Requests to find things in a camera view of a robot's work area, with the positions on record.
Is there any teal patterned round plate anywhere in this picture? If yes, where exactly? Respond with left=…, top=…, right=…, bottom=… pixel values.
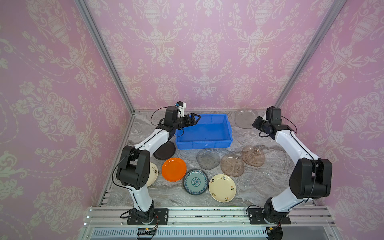
left=183, top=169, right=209, bottom=196

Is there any right aluminium corner post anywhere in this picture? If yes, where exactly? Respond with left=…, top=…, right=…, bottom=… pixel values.
left=274, top=0, right=347, bottom=108

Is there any clear glass plate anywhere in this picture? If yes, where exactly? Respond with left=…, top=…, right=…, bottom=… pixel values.
left=235, top=109, right=259, bottom=129

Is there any brown glass plate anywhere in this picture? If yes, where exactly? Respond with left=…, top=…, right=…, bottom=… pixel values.
left=221, top=153, right=245, bottom=177

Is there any grey glass plate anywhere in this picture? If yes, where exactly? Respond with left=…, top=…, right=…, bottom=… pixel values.
left=196, top=149, right=221, bottom=170

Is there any aluminium front rail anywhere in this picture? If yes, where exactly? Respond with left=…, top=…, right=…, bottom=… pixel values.
left=79, top=206, right=343, bottom=240

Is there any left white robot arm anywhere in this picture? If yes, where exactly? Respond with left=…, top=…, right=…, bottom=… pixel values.
left=112, top=102, right=201, bottom=224

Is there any dark glossy round plate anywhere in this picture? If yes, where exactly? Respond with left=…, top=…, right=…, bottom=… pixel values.
left=153, top=141, right=176, bottom=161

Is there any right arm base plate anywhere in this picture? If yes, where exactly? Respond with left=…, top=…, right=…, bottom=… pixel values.
left=246, top=208, right=291, bottom=225

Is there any pink glass plate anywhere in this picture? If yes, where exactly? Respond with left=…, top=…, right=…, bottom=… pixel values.
left=242, top=146, right=265, bottom=167

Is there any cream plate black brushstroke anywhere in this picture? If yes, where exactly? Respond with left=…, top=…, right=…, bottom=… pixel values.
left=147, top=163, right=159, bottom=187

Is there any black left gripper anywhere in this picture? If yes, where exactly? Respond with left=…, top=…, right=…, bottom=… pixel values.
left=172, top=112, right=200, bottom=130

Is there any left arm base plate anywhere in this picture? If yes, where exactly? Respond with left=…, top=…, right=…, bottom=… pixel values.
left=127, top=208, right=169, bottom=225

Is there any orange round plate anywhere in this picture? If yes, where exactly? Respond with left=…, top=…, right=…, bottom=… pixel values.
left=161, top=158, right=187, bottom=182

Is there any aluminium corner post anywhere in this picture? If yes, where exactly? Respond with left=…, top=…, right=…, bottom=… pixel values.
left=74, top=0, right=135, bottom=116
left=274, top=0, right=347, bottom=108

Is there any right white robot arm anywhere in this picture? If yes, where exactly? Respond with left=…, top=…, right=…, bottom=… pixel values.
left=252, top=106, right=333, bottom=224

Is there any blue plastic bin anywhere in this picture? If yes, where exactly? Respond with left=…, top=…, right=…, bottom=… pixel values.
left=175, top=114, right=233, bottom=150

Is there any cream plate with calligraphy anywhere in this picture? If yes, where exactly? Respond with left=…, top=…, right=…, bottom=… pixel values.
left=209, top=174, right=237, bottom=203

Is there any left aluminium corner post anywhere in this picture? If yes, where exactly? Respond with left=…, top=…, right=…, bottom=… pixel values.
left=74, top=0, right=135, bottom=116

